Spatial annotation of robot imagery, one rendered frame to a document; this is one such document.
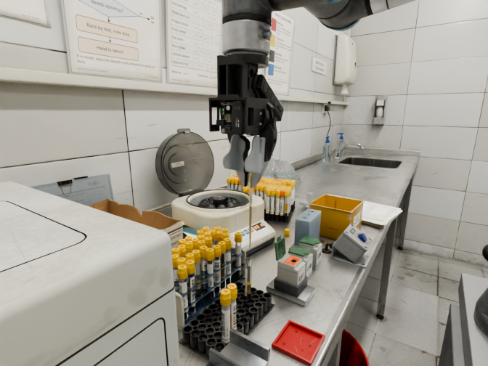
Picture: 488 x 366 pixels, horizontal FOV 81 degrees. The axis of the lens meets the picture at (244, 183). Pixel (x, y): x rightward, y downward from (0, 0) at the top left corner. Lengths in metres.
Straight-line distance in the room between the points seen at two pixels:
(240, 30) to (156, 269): 0.35
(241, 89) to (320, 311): 0.44
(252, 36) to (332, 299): 0.52
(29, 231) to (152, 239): 0.09
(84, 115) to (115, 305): 0.73
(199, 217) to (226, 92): 0.42
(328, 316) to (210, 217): 0.36
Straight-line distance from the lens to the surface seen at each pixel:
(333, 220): 0.91
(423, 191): 2.99
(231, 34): 0.47
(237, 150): 0.50
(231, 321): 0.51
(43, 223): 0.26
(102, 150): 0.91
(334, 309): 0.64
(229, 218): 0.77
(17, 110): 0.83
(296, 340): 0.56
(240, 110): 0.43
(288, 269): 0.62
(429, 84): 2.92
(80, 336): 0.19
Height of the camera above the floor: 1.25
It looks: 14 degrees down
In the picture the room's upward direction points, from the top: straight up
